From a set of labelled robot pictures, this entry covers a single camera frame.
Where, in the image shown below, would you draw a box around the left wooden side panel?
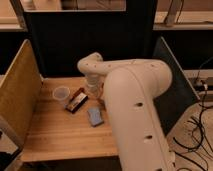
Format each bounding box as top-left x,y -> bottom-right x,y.
0,39 -> 42,148

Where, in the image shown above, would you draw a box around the blue sponge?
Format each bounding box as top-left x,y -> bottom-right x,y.
88,107 -> 104,127

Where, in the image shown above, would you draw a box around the brown snack bar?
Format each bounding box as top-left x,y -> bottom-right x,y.
70,87 -> 84,100

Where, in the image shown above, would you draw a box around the dark right side panel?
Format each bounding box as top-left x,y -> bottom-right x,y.
153,37 -> 199,135

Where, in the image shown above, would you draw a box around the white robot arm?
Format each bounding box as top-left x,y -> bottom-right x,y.
77,52 -> 175,171

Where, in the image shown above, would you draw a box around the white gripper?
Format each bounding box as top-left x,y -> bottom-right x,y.
86,78 -> 102,99

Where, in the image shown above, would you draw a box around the translucent plastic cup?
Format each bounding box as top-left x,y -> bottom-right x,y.
52,86 -> 70,107

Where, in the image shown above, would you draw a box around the black cables on floor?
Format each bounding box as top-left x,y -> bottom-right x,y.
172,56 -> 213,171

